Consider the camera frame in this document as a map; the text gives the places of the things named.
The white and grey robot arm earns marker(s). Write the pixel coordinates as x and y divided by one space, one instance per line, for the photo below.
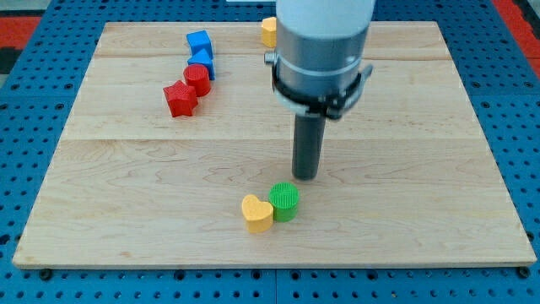
315 63

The red star block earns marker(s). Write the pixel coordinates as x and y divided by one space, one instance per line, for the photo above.
181 99

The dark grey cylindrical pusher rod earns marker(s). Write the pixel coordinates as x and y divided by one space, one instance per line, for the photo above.
308 138

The green cylinder block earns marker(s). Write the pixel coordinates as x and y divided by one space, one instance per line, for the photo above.
284 197

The yellow heart block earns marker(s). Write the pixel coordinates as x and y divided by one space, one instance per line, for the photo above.
258 215

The light wooden board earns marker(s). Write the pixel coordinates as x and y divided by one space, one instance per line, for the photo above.
406 178

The red cylinder block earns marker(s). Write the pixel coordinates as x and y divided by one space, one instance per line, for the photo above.
197 76

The blue triangular block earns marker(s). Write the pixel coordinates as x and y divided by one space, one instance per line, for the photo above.
204 59

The yellow block at top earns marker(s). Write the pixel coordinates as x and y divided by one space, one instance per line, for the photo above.
269 32

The blue cube block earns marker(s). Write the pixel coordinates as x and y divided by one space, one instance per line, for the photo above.
198 41

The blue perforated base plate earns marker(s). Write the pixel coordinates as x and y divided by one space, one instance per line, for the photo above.
43 83

